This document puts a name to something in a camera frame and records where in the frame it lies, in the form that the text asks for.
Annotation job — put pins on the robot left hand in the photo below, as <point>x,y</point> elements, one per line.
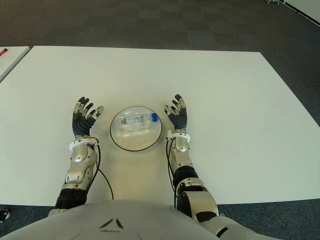
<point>81,123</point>

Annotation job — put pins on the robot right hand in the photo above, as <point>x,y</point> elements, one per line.
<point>180,118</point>

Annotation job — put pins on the clear water bottle blue cap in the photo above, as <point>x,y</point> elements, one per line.
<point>140,120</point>

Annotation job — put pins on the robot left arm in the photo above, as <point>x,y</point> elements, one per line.
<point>77,170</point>

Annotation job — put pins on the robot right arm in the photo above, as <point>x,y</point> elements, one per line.
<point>183,160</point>

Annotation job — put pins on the white plate black rim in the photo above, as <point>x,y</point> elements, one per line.
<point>136,142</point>

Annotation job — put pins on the white side table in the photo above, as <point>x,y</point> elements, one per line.
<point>11,62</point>

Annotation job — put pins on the red marker pen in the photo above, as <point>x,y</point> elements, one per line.
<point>3,52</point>

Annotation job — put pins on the grey robot torso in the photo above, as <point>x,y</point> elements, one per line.
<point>140,220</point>

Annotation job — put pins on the black stand base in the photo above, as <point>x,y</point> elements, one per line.
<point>4,215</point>

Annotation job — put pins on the grey chair base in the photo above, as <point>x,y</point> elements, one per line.
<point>271,1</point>

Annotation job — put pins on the white board with dark edge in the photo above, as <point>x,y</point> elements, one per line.
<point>307,8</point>

